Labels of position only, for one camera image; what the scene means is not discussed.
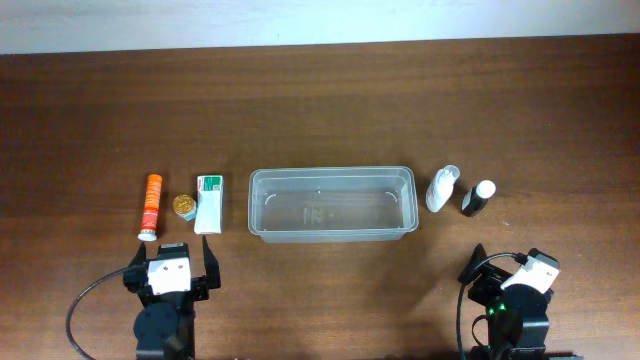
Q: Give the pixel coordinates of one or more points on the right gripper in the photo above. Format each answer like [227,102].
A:
[484,282]

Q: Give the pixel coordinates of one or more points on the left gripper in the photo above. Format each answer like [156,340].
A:
[198,286]

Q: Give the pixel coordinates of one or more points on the orange tablet tube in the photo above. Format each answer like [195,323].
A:
[148,228]

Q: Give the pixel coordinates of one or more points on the white green medicine box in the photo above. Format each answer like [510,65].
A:
[209,204]

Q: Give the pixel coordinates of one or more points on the gold lidded small jar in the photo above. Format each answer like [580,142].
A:
[185,207]

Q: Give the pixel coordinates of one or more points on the black bottle white cap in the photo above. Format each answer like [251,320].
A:
[476,199]

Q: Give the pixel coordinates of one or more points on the white squeeze bottle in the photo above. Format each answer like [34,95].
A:
[441,187]

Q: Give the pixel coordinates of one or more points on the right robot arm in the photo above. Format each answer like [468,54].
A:
[398,300]

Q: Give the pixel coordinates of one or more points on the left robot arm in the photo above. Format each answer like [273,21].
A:
[165,327]

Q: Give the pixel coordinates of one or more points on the clear plastic container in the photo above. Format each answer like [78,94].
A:
[332,204]

